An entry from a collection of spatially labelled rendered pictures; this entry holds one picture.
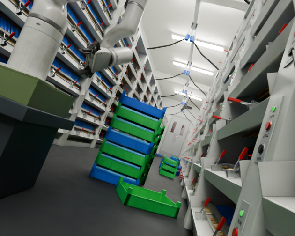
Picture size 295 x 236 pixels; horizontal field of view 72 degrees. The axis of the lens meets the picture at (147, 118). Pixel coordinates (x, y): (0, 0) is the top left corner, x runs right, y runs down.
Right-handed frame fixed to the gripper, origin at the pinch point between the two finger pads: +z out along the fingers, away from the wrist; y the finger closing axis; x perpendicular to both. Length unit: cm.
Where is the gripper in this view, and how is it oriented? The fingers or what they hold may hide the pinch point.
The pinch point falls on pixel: (81, 62)
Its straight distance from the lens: 89.5
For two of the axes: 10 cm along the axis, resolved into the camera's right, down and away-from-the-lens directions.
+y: 3.5, -7.7, -5.4
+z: -5.0, 3.4, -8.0
